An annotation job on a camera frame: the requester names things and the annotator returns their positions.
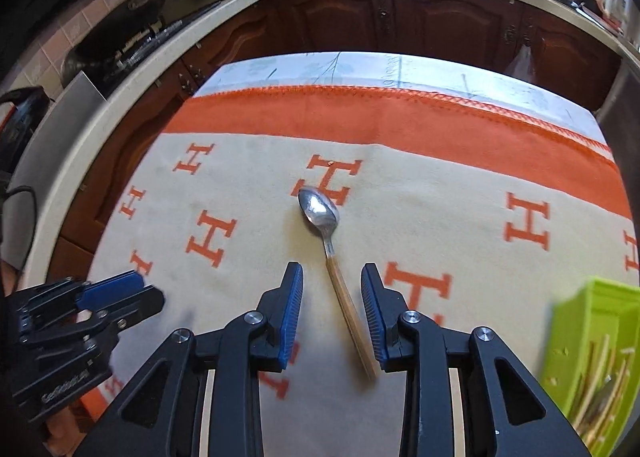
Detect bamboo chopstick red end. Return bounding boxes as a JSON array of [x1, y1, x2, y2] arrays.
[[607, 347, 632, 418]]

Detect steel electric kettle cream handle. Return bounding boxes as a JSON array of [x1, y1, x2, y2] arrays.
[[592, 0, 626, 30]]

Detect black cable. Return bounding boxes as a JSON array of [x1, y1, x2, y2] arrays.
[[0, 187, 41, 258]]

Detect black red cart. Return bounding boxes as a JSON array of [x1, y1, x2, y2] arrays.
[[0, 84, 51, 173]]

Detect orange beige printed blanket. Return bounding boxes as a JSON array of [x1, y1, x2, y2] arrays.
[[75, 84, 640, 457]]

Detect green plastic tray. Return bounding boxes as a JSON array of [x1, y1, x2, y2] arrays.
[[542, 276, 640, 457]]

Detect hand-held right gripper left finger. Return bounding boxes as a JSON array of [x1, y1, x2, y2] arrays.
[[72, 261, 305, 457]]

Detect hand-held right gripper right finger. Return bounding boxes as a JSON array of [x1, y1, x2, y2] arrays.
[[360, 262, 593, 457]]

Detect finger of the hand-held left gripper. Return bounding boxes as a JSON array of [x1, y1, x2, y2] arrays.
[[75, 286, 167, 354], [77, 271, 146, 311]]

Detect black wok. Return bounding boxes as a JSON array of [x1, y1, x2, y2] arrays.
[[62, 0, 171, 88]]

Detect brown wooden kitchen cabinets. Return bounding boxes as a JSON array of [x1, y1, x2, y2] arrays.
[[47, 0, 623, 268]]

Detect small clear plastic bag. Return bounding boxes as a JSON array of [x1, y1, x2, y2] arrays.
[[502, 42, 538, 85]]

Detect small spoon wooden handle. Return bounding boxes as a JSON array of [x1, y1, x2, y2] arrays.
[[297, 186, 381, 380]]

